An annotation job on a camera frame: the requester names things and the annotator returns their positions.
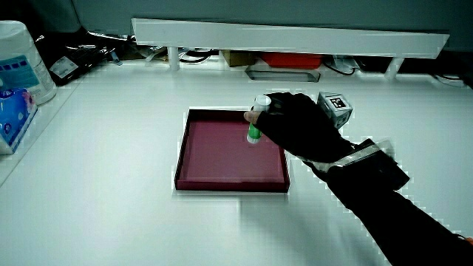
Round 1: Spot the brown cardboard box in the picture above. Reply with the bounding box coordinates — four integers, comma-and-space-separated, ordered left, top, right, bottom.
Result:
222, 50, 256, 68

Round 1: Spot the blue tissue pack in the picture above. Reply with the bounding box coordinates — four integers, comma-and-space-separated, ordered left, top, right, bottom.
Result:
0, 87, 38, 155

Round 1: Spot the person's right forearm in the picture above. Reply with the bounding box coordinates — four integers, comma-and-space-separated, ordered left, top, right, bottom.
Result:
305, 138, 473, 266

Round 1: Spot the red box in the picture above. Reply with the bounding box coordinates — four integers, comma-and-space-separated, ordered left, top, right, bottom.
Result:
260, 52, 324, 70

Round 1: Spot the black bag with white label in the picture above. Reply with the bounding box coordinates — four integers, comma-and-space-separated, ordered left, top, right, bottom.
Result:
36, 35, 115, 86

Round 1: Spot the maroon square tray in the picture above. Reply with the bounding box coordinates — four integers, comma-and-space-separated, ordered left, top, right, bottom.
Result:
174, 108, 290, 194

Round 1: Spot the white desk shelf riser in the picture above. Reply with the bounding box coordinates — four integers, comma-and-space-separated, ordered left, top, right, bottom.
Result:
131, 17, 451, 81

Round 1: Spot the black cable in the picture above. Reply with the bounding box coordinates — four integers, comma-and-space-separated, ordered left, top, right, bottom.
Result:
178, 50, 214, 64
322, 61, 358, 77

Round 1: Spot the grey flat metal tray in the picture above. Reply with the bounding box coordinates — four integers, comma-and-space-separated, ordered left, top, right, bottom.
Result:
245, 69, 321, 83

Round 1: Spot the green and white glue stick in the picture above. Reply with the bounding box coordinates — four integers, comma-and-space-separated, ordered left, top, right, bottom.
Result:
246, 95, 272, 145

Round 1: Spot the white wet wipes canister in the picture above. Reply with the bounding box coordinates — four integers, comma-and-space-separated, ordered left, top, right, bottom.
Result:
0, 20, 58, 106

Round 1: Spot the person's right hand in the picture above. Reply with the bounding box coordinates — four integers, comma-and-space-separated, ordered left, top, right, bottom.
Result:
243, 91, 356, 164

